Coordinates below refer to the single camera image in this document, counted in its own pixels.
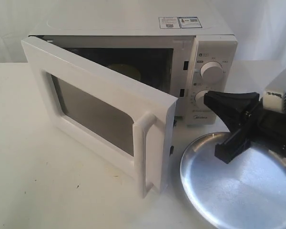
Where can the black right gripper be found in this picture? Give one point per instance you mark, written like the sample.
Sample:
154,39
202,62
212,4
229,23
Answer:
269,129

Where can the white microwave door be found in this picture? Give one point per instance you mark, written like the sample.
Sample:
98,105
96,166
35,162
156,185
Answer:
113,100

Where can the white microwave oven body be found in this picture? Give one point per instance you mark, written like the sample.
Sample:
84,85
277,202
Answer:
205,47

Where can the lower white control knob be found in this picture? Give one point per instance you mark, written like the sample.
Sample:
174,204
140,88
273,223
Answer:
199,98

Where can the white control knob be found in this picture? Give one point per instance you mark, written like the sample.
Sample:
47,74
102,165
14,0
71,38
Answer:
199,98
211,72

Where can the upper white control knob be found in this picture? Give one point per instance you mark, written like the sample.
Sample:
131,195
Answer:
211,72

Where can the round stainless steel plate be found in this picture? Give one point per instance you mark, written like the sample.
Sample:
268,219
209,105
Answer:
247,193

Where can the white backdrop curtain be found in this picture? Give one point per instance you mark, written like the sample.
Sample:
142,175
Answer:
259,26

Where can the blue label sticker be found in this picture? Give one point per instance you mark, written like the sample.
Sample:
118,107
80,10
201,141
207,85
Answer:
189,22

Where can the white label sticker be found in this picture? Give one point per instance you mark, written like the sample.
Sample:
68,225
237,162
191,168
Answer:
169,23

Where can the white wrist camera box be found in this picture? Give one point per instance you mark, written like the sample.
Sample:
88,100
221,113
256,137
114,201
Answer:
274,96

